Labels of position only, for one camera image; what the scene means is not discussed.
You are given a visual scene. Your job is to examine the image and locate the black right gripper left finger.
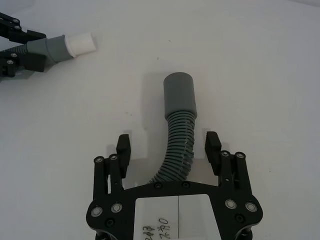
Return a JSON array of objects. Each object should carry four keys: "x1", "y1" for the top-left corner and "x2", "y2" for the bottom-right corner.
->
[{"x1": 93, "y1": 133, "x2": 133, "y2": 201}]

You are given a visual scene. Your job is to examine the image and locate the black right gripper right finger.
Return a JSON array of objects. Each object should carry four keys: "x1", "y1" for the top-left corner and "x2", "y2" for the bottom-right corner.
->
[{"x1": 204, "y1": 130, "x2": 252, "y2": 198}]

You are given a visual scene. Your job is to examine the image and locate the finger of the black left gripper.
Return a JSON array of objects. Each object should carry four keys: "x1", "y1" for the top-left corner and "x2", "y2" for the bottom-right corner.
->
[
  {"x1": 0, "y1": 11, "x2": 48, "y2": 43},
  {"x1": 0, "y1": 48, "x2": 49, "y2": 81}
]

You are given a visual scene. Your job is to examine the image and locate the grey corrugated hose with cuff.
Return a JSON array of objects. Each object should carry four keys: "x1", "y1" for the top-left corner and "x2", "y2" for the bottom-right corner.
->
[
  {"x1": 149, "y1": 71, "x2": 199, "y2": 186},
  {"x1": 9, "y1": 34, "x2": 76, "y2": 64}
]

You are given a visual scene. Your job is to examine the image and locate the white plastic tube connector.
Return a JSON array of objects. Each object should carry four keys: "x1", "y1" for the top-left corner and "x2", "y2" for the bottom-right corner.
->
[{"x1": 64, "y1": 30, "x2": 98, "y2": 59}]

